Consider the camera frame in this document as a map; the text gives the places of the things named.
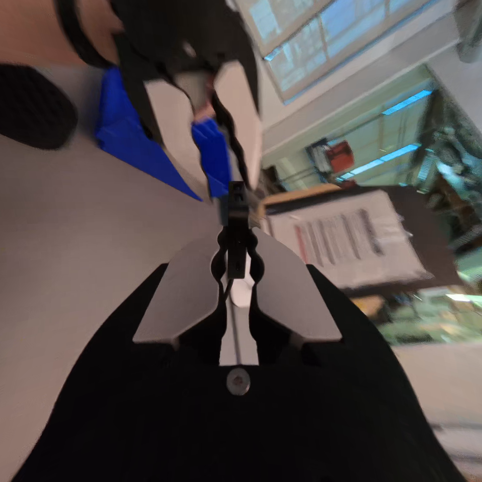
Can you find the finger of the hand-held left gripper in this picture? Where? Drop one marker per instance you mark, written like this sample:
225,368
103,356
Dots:
244,124
173,124

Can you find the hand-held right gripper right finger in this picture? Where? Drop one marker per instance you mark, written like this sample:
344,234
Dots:
297,297

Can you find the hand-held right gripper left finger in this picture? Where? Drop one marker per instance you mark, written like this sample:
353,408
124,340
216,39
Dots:
180,297

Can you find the blue plastic storage bin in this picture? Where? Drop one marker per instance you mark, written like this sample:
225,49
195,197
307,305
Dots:
128,135

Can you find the grey hdmi switch hub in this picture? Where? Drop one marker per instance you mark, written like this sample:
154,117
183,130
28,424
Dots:
237,233

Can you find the person's left forearm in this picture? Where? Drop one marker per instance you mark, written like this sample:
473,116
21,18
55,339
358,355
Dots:
30,30

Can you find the person's left hand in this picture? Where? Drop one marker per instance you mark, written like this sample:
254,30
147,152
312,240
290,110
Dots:
101,22

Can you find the instruction sheet sign stand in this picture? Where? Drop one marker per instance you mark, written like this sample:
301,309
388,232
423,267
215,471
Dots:
346,237

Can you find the black wristband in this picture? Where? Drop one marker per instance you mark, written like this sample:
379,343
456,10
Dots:
81,45

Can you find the red canister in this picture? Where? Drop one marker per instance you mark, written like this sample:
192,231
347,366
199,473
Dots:
340,155

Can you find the window with roller blind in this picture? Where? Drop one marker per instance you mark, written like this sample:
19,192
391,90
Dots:
320,37

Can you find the black textured round object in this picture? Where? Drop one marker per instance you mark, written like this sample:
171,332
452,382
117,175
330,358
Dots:
34,109

